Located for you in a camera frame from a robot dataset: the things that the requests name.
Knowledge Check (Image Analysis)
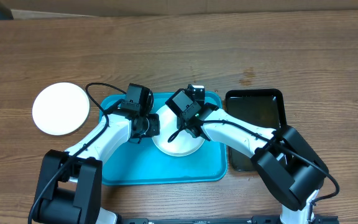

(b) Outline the white plate top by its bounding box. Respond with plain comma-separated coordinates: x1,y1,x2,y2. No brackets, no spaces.
32,82,90,136

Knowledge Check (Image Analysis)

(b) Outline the white plate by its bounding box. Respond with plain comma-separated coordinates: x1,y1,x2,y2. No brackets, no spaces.
32,82,90,136
152,105,204,157

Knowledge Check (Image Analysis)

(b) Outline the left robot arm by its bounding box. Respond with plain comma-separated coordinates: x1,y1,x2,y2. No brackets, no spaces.
27,112,160,224

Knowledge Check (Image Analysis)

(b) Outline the black water tray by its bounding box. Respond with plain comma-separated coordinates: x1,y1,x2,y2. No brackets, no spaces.
224,88,288,172

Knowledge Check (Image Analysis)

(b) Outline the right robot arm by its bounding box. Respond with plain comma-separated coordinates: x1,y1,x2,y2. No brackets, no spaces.
165,85,329,223

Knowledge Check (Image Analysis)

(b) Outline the teal plastic tray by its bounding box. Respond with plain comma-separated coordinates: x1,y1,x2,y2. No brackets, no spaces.
99,90,228,187

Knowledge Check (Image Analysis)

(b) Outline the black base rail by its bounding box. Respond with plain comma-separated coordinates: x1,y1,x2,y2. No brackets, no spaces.
116,214,340,224

